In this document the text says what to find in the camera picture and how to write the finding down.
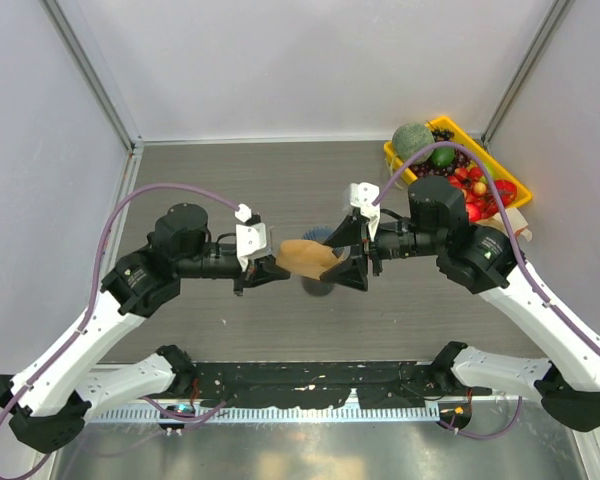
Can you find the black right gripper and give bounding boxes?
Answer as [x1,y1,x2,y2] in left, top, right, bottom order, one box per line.
[321,212,444,290]

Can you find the brown paper coffee filter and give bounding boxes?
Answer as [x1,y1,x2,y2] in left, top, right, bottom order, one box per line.
[276,239,340,280]

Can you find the blue ribbed glass dripper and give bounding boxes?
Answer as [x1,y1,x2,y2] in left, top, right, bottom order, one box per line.
[301,226,333,244]

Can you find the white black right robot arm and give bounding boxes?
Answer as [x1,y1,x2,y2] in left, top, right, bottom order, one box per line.
[320,177,600,432]

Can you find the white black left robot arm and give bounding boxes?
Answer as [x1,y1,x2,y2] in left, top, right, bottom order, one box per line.
[0,203,290,454]

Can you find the glass coffee carafe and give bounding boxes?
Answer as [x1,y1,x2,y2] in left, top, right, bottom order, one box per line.
[301,277,335,297]

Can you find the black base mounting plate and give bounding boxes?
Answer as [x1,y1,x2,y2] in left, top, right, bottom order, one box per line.
[134,360,494,409]

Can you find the green netted melon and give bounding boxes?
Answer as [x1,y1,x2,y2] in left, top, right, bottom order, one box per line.
[391,123,435,161]

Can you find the red apple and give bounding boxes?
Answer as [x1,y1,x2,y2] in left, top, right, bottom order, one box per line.
[465,203,482,223]

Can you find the green lime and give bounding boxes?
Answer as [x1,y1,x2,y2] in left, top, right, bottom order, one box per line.
[429,147,455,168]

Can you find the red yellow cherries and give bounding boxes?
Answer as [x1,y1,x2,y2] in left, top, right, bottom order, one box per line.
[448,167,492,204]

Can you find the dark purple grape bunch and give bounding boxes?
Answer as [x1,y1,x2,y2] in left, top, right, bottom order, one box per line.
[409,147,471,178]

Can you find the black grape cluster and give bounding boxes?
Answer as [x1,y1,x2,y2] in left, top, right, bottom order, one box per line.
[431,128,454,142]

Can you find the green apple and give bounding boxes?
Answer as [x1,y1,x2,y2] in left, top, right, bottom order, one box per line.
[482,164,496,179]

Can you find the red tomato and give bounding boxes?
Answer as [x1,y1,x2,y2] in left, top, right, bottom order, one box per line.
[494,179,518,207]

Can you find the yellow plastic fruit tray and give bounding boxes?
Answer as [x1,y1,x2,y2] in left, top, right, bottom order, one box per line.
[383,115,534,211]

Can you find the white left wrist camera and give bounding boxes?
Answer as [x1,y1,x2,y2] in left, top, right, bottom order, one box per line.
[235,203,272,272]

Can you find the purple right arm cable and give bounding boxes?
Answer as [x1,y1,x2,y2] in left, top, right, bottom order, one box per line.
[369,142,600,440]

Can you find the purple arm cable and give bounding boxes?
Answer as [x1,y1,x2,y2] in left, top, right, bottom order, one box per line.
[369,142,600,440]
[0,183,244,480]

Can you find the white slotted cable duct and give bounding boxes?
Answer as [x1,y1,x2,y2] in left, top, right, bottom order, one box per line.
[93,401,440,425]

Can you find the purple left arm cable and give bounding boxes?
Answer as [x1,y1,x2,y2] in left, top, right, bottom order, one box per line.
[0,183,244,480]

